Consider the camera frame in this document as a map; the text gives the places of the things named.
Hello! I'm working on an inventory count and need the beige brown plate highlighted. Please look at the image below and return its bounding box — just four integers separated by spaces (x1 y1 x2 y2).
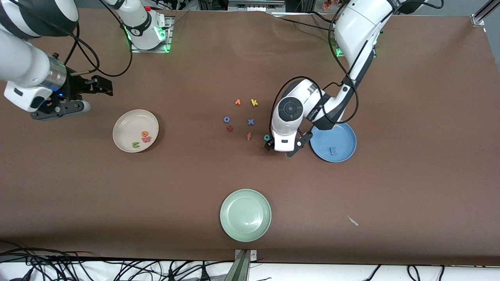
112 109 159 153

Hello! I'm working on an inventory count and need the pale green plate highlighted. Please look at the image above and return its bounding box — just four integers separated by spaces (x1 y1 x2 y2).
220 189 272 242

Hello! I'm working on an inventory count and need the blue plate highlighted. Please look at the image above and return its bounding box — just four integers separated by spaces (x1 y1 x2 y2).
310 123 357 163

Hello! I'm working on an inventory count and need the brown paper table cover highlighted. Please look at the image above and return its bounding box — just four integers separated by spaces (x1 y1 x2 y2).
0 6 500 266

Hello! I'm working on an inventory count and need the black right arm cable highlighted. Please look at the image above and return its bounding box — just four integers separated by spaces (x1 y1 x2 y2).
64 0 133 77

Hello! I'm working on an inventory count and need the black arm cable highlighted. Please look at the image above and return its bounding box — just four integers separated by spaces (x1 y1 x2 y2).
64 0 133 77
270 0 359 141

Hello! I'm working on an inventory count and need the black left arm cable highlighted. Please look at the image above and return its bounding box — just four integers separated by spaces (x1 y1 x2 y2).
270 0 359 141

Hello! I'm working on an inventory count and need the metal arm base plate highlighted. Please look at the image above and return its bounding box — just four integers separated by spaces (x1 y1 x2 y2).
130 16 173 53
335 37 378 58

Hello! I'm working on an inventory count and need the black cable on table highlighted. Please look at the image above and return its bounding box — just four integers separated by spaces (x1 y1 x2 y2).
271 11 340 34

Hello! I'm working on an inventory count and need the grey metal rail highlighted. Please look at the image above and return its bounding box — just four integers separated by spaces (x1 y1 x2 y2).
228 0 286 12

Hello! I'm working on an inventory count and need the aluminium frame profile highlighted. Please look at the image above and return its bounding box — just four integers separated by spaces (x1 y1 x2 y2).
471 0 500 27

